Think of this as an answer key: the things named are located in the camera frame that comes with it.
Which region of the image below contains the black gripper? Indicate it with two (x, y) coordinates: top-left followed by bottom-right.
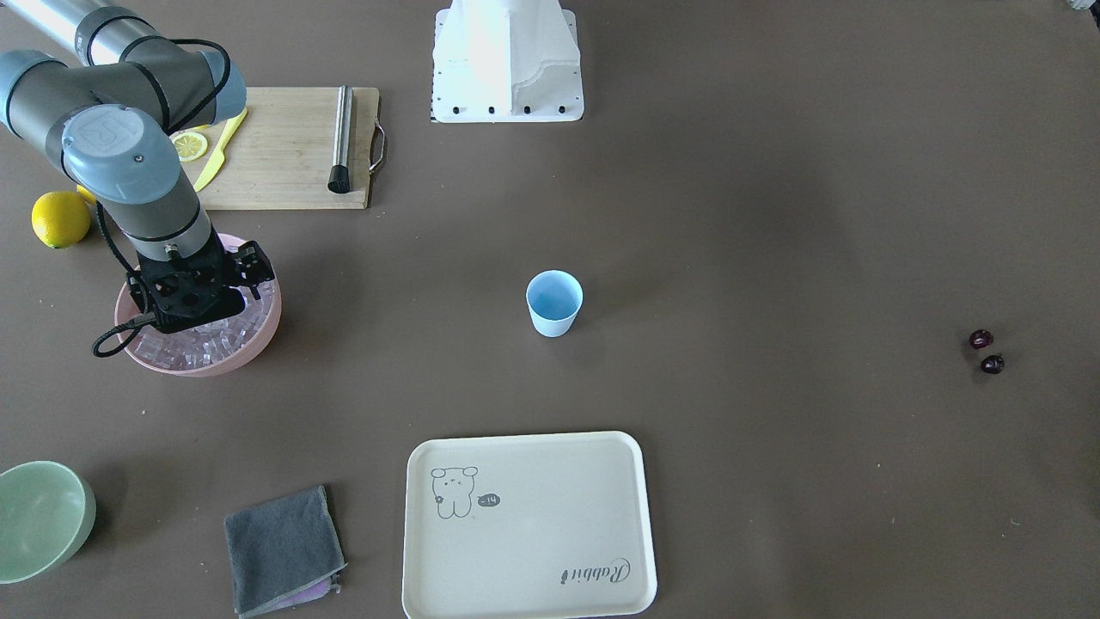
(127, 242), (275, 334)

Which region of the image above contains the light blue cup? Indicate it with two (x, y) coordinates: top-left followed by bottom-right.
(525, 270), (583, 338)

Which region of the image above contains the dark red cherry pair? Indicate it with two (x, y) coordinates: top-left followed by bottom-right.
(968, 329), (1005, 375)

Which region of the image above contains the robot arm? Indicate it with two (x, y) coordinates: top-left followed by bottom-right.
(3, 1), (274, 333)

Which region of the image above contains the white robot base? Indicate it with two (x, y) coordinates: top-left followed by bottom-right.
(430, 1), (585, 123)

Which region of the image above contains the yellow lemon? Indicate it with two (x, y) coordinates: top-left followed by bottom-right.
(76, 185), (98, 206)
(31, 191), (91, 248)

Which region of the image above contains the lemon slice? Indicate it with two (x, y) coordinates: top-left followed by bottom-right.
(171, 131), (209, 163)

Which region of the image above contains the yellow plastic knife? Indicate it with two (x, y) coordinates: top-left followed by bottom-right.
(193, 108), (248, 194)

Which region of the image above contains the wooden cutting board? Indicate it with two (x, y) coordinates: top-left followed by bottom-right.
(198, 87), (382, 211)

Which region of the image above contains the steel muddler black tip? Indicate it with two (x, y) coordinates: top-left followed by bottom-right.
(327, 85), (354, 194)

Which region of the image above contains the green bowl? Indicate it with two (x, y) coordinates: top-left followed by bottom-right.
(1, 461), (97, 585)

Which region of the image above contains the grey folded cloth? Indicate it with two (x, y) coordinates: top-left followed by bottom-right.
(223, 485), (347, 618)

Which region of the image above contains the cream rabbit tray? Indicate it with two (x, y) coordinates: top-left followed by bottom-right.
(402, 431), (657, 618)

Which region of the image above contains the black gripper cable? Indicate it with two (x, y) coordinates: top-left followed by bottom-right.
(92, 198), (160, 360)

